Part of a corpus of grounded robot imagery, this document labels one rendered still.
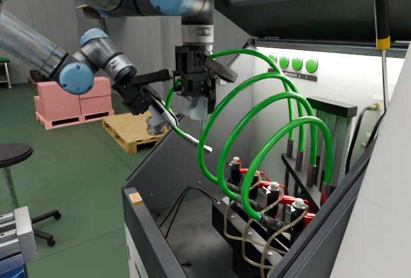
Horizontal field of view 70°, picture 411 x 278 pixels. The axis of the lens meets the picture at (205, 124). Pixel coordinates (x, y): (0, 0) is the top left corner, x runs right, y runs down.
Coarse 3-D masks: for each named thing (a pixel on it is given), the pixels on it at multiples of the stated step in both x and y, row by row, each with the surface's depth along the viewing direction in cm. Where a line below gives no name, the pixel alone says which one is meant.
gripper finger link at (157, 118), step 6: (150, 108) 82; (156, 114) 82; (162, 114) 81; (168, 114) 81; (150, 120) 82; (156, 120) 82; (162, 120) 82; (168, 120) 81; (174, 120) 82; (174, 126) 83
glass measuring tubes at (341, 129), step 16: (320, 112) 84; (336, 112) 79; (352, 112) 77; (336, 128) 83; (352, 128) 79; (320, 144) 87; (336, 144) 81; (320, 160) 89; (336, 160) 82; (320, 176) 90; (336, 176) 83; (320, 192) 88
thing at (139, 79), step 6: (156, 72) 81; (162, 72) 81; (168, 72) 81; (132, 78) 82; (138, 78) 82; (144, 78) 82; (150, 78) 81; (156, 78) 81; (162, 78) 81; (168, 78) 82
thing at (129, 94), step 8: (128, 72) 82; (136, 72) 87; (120, 80) 82; (128, 80) 83; (112, 88) 84; (120, 88) 83; (128, 88) 84; (136, 88) 81; (144, 88) 81; (152, 88) 86; (128, 96) 82; (136, 96) 82; (144, 96) 81; (128, 104) 83; (136, 104) 82; (144, 104) 82; (136, 112) 82
